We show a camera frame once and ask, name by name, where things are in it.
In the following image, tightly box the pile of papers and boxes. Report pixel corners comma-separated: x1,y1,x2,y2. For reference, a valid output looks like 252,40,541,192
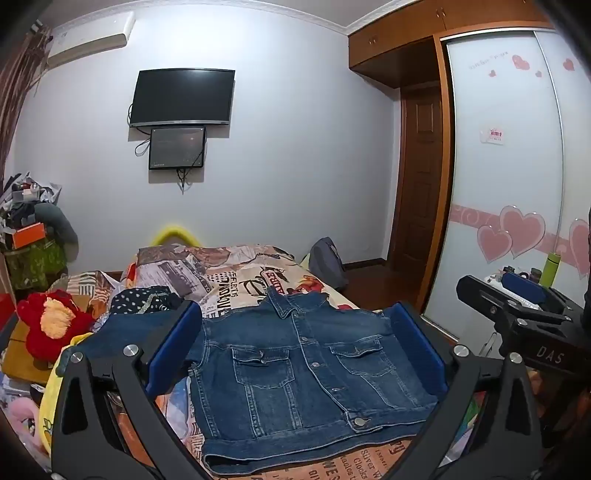
0,173,62,232

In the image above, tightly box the green patterned bag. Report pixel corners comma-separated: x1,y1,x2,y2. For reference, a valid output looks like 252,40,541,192
4,240,68,289

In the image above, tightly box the grey backpack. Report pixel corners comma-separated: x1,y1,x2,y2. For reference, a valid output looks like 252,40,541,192
308,237,349,289

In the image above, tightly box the black wall television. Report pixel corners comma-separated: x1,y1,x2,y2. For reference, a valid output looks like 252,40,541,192
128,69,236,127

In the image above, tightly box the dark dotted cloth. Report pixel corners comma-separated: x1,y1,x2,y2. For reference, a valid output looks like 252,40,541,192
110,286,185,317

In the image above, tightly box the white air conditioner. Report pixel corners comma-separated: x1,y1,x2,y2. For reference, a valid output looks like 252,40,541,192
46,11,136,70

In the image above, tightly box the brown striped curtain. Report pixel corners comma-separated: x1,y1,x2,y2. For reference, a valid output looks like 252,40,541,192
0,23,52,185

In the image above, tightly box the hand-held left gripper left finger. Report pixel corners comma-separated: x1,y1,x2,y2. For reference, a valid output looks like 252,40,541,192
48,300,218,480

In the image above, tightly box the printed bed blanket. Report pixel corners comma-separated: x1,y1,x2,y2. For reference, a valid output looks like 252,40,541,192
46,244,490,480

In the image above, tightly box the orange box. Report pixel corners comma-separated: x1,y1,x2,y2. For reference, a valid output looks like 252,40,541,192
11,223,47,247

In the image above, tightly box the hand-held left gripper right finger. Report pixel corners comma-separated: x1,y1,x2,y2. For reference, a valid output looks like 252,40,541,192
390,302,543,480

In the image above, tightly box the yellow cloth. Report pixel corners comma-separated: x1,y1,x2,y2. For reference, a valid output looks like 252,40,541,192
39,332,93,455

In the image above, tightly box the green bottle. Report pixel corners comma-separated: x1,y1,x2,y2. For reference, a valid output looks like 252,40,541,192
540,253,561,288

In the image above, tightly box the pink plush toy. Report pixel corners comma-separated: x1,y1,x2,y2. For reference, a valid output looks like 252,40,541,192
9,397,47,457

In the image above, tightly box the printed pillow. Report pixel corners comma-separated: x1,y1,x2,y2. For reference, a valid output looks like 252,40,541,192
137,244,222,296

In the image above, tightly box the small black wall monitor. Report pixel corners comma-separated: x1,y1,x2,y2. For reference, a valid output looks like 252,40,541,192
148,127,207,171

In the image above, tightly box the red plush toy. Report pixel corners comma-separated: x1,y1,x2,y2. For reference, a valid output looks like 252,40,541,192
17,290,95,361

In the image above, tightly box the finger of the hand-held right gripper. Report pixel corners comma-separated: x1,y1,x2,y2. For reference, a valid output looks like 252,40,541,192
456,275,550,326
501,271,580,311

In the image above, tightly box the wooden overhead cabinet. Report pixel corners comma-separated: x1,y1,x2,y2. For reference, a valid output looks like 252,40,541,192
348,0,555,88

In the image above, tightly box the wooden bedside table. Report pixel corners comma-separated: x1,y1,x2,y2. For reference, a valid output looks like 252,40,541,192
0,318,56,384

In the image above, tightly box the blue denim jacket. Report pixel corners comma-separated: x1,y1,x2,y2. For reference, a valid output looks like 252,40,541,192
81,281,444,476

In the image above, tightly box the yellow plush object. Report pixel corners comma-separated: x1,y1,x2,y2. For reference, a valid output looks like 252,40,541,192
152,224,202,247

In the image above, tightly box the brown wooden door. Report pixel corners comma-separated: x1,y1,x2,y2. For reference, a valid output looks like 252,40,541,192
388,85,448,311

